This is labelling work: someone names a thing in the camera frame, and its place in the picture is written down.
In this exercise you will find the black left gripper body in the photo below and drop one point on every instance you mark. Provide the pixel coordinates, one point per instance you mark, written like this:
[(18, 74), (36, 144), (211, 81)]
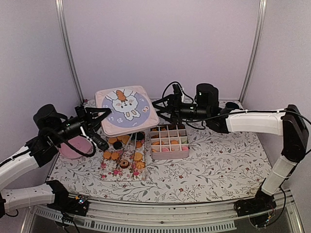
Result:
[(82, 115)]

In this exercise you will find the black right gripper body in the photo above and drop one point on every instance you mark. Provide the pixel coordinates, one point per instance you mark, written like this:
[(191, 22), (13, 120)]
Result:
[(177, 115)]

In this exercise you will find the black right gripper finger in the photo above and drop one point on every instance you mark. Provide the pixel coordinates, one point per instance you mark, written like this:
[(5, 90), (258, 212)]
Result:
[(165, 116), (166, 101)]

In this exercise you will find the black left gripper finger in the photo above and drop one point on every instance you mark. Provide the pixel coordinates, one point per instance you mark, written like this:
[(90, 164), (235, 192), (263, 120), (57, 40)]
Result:
[(96, 121), (94, 111)]

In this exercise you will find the clear tin lid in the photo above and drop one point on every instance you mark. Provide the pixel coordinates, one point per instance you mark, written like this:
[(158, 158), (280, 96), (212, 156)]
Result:
[(131, 110)]

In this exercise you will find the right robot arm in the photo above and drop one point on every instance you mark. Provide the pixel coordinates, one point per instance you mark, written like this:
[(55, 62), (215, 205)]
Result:
[(287, 123)]

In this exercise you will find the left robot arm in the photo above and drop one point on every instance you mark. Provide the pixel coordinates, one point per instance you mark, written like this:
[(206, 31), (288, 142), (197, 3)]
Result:
[(53, 129)]

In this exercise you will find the pink tin with white dividers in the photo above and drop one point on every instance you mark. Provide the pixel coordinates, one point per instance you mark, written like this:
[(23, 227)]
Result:
[(166, 142)]

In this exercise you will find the pink round plate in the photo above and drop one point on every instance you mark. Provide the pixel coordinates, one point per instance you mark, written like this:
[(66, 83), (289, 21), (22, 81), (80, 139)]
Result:
[(79, 143)]

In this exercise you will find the black sandwich cookie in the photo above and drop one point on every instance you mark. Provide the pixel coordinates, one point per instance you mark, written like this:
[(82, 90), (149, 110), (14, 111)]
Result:
[(117, 145)]

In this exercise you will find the yellow dotted round biscuit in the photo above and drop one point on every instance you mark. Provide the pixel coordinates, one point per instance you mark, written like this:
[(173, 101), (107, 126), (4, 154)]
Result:
[(138, 156)]

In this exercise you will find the floral rectangular tray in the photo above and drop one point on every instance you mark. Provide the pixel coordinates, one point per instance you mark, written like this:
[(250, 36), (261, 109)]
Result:
[(108, 171)]

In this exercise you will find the swirl butter cookie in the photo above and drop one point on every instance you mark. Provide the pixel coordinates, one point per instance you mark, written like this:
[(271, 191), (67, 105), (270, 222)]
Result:
[(140, 165)]

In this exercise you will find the dark blue mug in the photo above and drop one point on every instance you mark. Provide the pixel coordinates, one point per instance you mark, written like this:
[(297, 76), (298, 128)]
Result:
[(231, 105)]

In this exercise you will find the chocolate sprinkle donut cookie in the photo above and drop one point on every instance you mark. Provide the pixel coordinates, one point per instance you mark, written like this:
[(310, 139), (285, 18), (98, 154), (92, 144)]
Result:
[(124, 163)]

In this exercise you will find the floral patterned tablecloth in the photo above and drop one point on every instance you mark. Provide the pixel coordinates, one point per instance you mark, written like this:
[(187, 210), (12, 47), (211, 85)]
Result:
[(219, 167)]

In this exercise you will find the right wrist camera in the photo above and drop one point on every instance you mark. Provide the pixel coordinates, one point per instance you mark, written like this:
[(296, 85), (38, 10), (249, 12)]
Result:
[(178, 92)]

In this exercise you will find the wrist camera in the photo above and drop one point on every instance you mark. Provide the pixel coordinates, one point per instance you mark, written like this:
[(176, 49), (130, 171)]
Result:
[(100, 142), (178, 92)]

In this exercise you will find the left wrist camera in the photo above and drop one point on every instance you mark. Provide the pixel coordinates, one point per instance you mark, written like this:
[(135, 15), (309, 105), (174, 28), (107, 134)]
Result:
[(100, 142)]

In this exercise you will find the aluminium front rail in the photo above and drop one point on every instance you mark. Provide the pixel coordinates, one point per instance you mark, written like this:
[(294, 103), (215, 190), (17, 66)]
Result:
[(116, 216)]

